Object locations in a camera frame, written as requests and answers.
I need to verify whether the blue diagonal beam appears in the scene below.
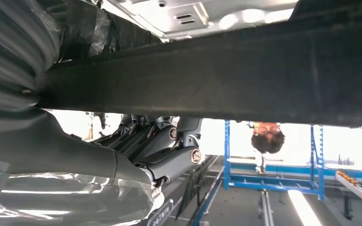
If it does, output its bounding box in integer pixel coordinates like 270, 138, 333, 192
189, 174, 225, 226

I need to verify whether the stamped silver metal panel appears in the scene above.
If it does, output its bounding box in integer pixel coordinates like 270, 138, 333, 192
101, 0, 300, 43

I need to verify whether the person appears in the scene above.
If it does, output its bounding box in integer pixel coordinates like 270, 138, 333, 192
249, 121, 286, 155

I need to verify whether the ceiling light strip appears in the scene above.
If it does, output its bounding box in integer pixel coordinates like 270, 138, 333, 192
288, 189, 323, 226

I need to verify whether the blue metal frame rack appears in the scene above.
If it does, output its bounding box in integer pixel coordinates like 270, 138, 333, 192
223, 119, 326, 201

